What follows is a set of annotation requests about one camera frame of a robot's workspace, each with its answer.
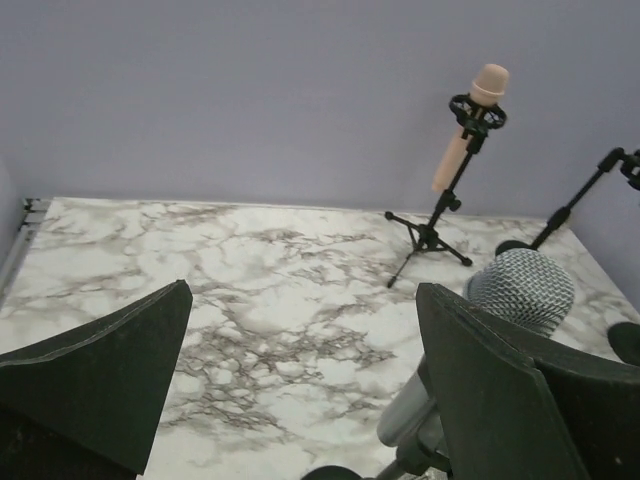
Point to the black shock-mount round stand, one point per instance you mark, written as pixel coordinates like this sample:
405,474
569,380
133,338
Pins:
629,168

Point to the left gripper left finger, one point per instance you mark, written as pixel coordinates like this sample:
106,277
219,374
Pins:
86,403

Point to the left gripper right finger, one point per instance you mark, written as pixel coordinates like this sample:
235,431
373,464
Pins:
516,405

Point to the black tripod mic stand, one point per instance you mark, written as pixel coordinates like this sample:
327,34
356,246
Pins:
424,237

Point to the black clip round stand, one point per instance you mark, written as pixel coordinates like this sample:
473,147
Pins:
624,339

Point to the beige microphone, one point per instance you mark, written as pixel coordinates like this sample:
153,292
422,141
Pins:
476,113

